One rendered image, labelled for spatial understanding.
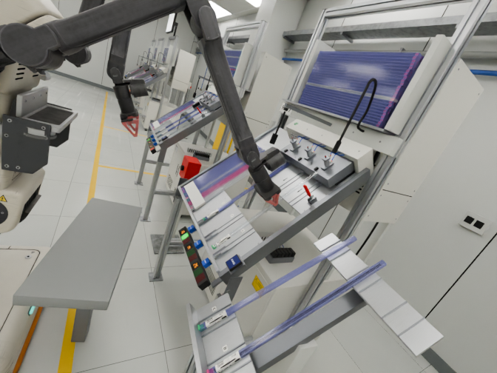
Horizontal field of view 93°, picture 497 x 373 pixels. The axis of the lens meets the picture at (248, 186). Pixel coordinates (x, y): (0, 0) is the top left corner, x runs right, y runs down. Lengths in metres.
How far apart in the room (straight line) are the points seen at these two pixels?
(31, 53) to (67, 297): 0.65
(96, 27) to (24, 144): 0.40
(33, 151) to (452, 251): 2.56
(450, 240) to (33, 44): 2.55
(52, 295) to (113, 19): 0.76
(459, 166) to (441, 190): 0.22
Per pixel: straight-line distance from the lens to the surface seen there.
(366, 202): 1.07
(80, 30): 0.72
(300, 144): 1.18
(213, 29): 0.70
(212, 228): 1.06
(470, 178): 2.47
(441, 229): 2.48
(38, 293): 0.96
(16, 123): 0.90
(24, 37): 0.72
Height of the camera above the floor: 1.30
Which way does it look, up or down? 19 degrees down
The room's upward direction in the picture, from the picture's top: 22 degrees clockwise
